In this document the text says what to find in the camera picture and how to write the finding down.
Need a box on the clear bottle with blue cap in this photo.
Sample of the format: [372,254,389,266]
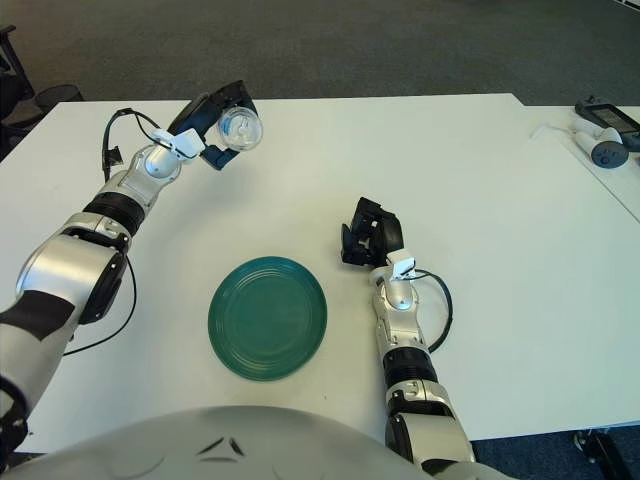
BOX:
[216,105,264,152]

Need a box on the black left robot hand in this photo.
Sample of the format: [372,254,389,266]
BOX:
[167,79,261,172]

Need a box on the grey robot torso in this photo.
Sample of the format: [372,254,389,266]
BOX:
[0,405,446,480]

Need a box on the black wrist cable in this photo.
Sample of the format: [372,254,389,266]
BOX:
[101,108,166,182]
[412,268,455,354]

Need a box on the black table leg caster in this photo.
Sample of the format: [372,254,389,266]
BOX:
[574,430,626,466]

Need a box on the dark handheld screen controller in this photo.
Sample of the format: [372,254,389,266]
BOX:
[574,96,640,149]

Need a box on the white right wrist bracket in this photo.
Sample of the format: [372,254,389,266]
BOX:
[388,251,417,281]

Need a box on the thin white cable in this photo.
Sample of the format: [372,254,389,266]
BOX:
[529,123,574,144]

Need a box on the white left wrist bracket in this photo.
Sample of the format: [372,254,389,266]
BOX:
[151,127,206,164]

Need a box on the black office chair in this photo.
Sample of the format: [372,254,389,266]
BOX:
[0,24,49,161]

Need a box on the green ribbed plate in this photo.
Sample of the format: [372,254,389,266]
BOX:
[207,256,329,384]

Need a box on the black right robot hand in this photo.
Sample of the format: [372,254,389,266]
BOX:
[340,196,405,269]

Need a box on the white and grey controller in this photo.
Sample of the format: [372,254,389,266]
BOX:
[572,117,632,169]

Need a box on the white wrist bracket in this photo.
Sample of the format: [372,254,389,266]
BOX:
[388,251,417,281]
[151,127,206,164]

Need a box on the black mesh wastebasket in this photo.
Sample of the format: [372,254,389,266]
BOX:
[34,84,85,112]

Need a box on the black left elbow cable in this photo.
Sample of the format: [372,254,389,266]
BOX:
[62,257,139,357]

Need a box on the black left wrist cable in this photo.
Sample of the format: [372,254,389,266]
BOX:
[101,108,166,182]

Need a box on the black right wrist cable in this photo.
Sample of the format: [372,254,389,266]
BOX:
[412,268,455,354]

